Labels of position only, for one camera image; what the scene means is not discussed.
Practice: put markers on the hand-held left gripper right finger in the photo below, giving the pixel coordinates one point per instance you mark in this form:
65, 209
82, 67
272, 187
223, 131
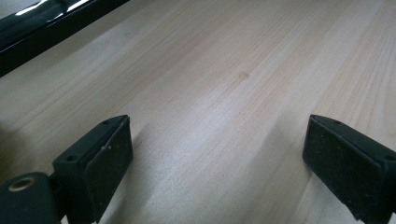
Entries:
345, 171

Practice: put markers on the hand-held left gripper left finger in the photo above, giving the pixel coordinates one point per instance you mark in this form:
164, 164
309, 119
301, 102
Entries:
93, 168

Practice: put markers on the red and black shoe rack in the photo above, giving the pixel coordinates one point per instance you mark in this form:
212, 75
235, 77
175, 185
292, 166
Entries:
37, 31

